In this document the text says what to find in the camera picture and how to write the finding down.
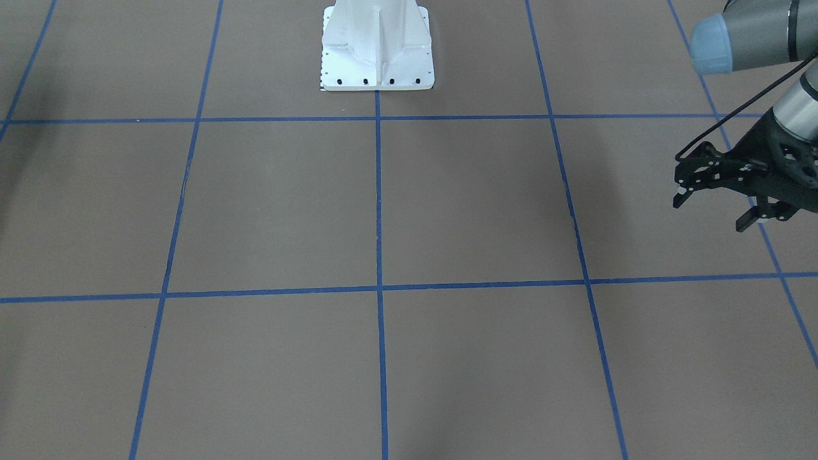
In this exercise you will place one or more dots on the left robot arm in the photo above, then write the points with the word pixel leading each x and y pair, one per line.
pixel 754 34

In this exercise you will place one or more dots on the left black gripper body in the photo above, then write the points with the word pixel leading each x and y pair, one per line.
pixel 751 153

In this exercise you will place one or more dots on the brown table mat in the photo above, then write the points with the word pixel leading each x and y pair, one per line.
pixel 205 256

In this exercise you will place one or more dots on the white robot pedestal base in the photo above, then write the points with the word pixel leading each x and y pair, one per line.
pixel 376 46

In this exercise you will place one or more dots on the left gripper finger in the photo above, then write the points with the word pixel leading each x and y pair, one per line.
pixel 763 210
pixel 707 168

